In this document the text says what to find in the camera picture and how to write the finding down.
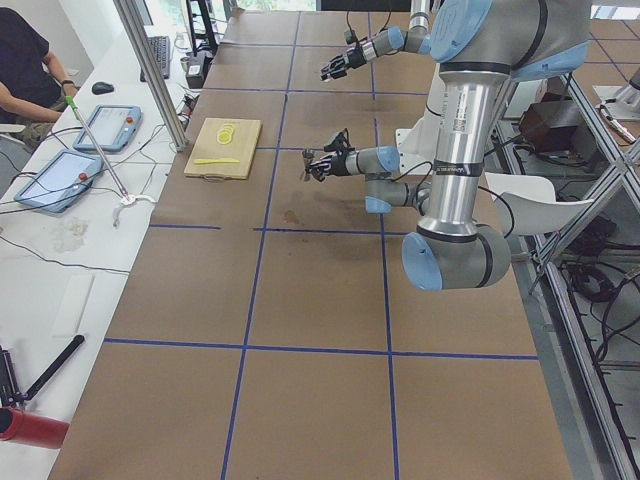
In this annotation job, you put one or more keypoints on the blue teach pendant near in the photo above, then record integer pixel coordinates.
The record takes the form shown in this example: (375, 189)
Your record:
(61, 182)

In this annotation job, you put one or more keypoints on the red cylinder bottle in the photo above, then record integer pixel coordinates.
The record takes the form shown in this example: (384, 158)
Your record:
(27, 428)

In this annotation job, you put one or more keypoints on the black handled tool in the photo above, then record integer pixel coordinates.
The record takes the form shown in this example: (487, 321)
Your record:
(52, 369)

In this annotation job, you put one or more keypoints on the blue teach pendant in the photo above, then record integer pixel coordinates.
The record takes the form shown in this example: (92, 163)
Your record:
(61, 182)
(114, 126)

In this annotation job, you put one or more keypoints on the aluminium frame post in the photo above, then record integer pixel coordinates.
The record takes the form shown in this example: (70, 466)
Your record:
(136, 33)

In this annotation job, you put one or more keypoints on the green handled reach grabber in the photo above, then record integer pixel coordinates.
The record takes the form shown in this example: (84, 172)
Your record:
(127, 199)

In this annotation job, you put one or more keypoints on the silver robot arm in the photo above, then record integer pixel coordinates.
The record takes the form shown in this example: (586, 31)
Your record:
(479, 46)
(388, 41)

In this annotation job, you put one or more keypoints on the bamboo cutting board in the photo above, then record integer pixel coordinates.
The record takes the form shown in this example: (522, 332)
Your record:
(242, 146)

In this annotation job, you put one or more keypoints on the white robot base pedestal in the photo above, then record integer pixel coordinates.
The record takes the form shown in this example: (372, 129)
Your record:
(417, 146)

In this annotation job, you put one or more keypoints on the black computer mouse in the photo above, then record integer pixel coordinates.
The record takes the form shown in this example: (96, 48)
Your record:
(100, 88)

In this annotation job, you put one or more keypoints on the black keyboard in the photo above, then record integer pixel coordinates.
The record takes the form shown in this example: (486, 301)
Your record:
(161, 49)

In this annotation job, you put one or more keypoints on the seated person black shirt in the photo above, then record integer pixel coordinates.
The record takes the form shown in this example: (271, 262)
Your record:
(34, 82)

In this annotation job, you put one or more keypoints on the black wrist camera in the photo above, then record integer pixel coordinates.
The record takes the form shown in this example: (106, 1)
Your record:
(350, 36)
(339, 142)

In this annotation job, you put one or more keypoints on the blue teach pendant far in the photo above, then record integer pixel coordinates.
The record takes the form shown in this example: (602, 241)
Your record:
(114, 126)

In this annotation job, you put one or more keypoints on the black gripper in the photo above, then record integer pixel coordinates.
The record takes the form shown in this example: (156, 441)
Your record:
(354, 56)
(335, 165)

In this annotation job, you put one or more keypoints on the yellow plastic knife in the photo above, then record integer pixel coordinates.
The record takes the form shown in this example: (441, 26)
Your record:
(220, 160)

